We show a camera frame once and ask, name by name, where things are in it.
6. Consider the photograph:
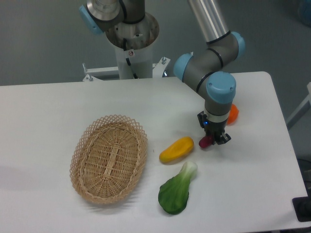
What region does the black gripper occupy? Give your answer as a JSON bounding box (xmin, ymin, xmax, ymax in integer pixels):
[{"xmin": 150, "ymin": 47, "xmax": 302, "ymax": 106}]
[{"xmin": 197, "ymin": 111, "xmax": 231, "ymax": 145}]

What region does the purple sweet potato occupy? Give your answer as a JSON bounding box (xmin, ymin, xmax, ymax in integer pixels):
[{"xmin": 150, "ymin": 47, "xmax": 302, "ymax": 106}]
[{"xmin": 199, "ymin": 135, "xmax": 213, "ymax": 149}]

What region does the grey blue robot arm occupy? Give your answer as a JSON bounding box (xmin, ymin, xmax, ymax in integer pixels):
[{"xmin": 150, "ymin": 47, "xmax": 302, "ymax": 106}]
[{"xmin": 79, "ymin": 0, "xmax": 245, "ymax": 148}]

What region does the orange tangerine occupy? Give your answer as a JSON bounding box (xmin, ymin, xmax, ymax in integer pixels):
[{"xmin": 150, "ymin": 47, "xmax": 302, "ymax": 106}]
[{"xmin": 226, "ymin": 104, "xmax": 240, "ymax": 125}]

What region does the yellow mango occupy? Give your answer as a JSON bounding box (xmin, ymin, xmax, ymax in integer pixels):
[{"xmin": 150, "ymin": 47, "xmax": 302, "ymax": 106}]
[{"xmin": 159, "ymin": 136, "xmax": 194, "ymax": 164}]

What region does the green bok choy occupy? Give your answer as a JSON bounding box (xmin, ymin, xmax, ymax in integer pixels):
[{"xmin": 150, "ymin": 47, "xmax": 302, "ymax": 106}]
[{"xmin": 158, "ymin": 161, "xmax": 198, "ymax": 215}]

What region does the woven wicker basket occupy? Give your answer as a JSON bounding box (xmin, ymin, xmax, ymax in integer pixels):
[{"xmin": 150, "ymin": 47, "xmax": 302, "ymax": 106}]
[{"xmin": 69, "ymin": 115, "xmax": 148, "ymax": 204}]

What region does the black device at table edge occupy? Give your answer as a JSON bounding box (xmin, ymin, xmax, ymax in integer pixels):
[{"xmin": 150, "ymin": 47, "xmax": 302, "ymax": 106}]
[{"xmin": 292, "ymin": 197, "xmax": 311, "ymax": 222}]

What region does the white metal mounting frame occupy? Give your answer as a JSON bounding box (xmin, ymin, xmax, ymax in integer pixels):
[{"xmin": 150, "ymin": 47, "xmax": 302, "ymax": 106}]
[{"xmin": 83, "ymin": 56, "xmax": 173, "ymax": 82}]

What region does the white frame at right edge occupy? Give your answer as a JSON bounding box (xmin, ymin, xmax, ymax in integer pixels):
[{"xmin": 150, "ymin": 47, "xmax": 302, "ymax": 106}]
[{"xmin": 286, "ymin": 83, "xmax": 311, "ymax": 130}]

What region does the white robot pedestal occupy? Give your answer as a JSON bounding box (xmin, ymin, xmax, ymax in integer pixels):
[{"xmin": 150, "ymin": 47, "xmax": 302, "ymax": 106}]
[{"xmin": 105, "ymin": 13, "xmax": 159, "ymax": 66}]

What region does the black cable on pedestal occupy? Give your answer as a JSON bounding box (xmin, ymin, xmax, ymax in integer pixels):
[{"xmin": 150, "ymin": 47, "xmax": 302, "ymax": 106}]
[{"xmin": 122, "ymin": 38, "xmax": 139, "ymax": 80}]

